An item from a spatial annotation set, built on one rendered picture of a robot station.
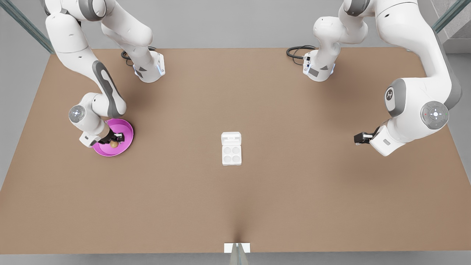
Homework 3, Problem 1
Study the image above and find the white egg box lid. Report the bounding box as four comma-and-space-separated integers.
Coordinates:
221, 132, 242, 147

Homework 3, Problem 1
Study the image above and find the white egg box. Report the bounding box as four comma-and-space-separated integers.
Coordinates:
222, 145, 242, 166

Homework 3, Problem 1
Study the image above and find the magenta round plate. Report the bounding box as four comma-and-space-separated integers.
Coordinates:
92, 118, 134, 157

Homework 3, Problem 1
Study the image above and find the black cable loop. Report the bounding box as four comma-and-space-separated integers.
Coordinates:
286, 45, 318, 66
121, 46, 157, 67

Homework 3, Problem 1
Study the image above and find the silver frame post with foot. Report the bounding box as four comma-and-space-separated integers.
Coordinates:
224, 243, 251, 265

